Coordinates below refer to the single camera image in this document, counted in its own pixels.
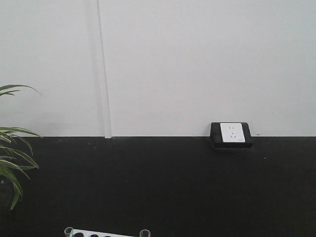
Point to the glass test tube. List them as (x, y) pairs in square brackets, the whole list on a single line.
[(145, 233), (69, 232)]

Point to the black socket mounting box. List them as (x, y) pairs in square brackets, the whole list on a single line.
[(216, 138)]

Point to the green spider plant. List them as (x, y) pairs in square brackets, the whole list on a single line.
[(14, 159)]

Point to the white cable conduit strip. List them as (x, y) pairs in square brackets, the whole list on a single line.
[(103, 81)]

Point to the white test tube rack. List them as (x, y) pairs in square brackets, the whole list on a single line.
[(86, 233)]

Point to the white wall socket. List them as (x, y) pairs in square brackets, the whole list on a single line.
[(232, 132)]

